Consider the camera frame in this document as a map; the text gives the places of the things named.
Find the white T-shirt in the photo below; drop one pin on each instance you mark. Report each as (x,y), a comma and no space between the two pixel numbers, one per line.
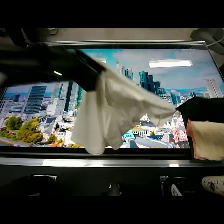
(110,106)

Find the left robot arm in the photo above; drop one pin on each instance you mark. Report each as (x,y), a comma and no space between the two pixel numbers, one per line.
(50,65)

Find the black garment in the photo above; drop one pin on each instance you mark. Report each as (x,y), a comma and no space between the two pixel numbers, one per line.
(203,108)

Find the cream pink garment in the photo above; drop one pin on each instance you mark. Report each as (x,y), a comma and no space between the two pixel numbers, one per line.
(208,140)

